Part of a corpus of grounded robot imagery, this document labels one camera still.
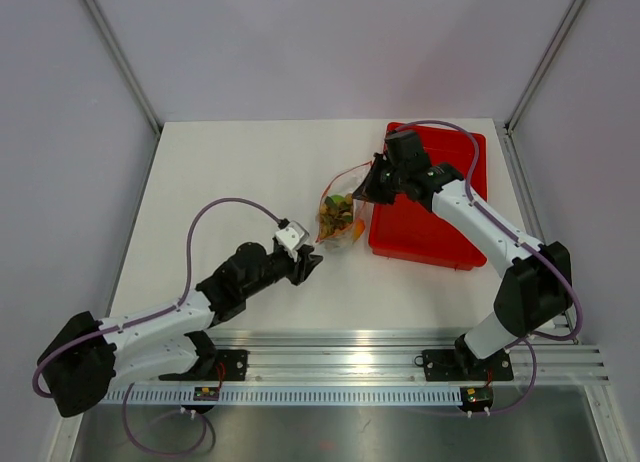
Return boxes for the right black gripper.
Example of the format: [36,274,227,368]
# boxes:
[353,153,408,206]

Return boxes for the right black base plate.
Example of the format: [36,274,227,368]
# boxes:
[414,348,514,382]

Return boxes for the right aluminium corner post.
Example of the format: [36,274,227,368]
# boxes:
[504,0,590,136]

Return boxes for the aluminium rail frame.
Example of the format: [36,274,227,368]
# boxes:
[66,328,611,387]

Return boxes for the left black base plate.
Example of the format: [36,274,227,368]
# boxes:
[158,348,250,382]

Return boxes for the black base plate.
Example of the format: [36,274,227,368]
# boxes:
[414,348,514,382]
[158,348,250,382]

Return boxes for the brown toy longan bunch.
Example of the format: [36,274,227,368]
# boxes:
[318,201,354,239]

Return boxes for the red plastic tray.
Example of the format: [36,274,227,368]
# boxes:
[368,126,488,271]

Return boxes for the left small circuit board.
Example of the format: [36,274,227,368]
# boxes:
[194,386,221,402]

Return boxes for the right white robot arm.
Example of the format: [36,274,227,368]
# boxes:
[354,124,579,379]

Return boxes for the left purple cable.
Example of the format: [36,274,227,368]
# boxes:
[31,197,288,456]

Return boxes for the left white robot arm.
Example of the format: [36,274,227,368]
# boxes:
[33,221,323,418]

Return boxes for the green orange toy mango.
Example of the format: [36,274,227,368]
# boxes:
[350,219,366,243]

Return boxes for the white slotted cable duct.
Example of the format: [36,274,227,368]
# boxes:
[87,386,466,407]

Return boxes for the left aluminium corner post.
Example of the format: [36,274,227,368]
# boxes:
[80,0,163,140]

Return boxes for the green toy watermelon ball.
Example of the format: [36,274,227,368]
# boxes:
[324,194,353,210]

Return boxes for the aluminium corner post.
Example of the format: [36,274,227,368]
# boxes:
[80,0,163,140]
[504,0,590,136]

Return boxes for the clear orange zip top bag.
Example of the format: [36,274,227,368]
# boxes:
[315,162,372,251]

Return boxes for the small circuit board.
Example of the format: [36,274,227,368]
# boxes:
[194,386,221,402]
[461,386,494,406]

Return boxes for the right small circuit board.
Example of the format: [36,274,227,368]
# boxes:
[461,386,494,406]

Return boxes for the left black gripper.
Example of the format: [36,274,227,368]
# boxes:
[242,244,322,300]

